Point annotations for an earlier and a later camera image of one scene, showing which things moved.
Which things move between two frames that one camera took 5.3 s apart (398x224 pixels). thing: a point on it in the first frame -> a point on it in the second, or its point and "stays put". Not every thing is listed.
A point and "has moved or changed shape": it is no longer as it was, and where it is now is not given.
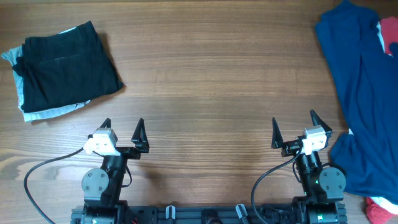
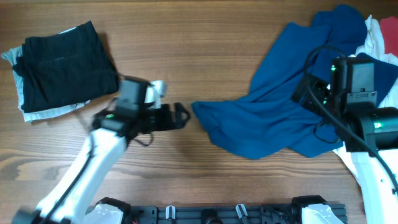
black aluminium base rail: x=207 y=214 stays put
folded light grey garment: x=11 y=56 stays put
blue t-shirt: x=364 y=159 has moved or changed shape
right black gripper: x=294 y=147 -> x=306 y=94
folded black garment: x=65 y=66 stays put
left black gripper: x=125 y=150 -> x=170 y=115
